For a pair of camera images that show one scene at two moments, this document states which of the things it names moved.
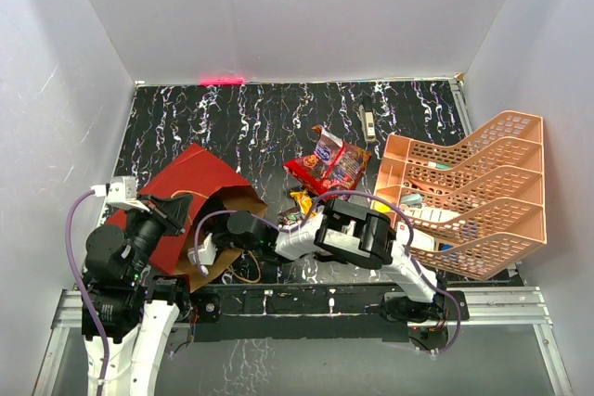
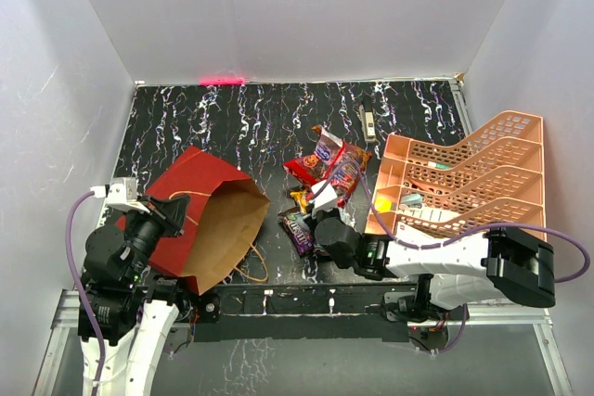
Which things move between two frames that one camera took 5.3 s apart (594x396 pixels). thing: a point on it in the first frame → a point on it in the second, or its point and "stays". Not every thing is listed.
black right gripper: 220,246 → 313,222
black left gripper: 171,211 stays
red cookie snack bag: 332,167 stays
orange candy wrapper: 304,202 stays
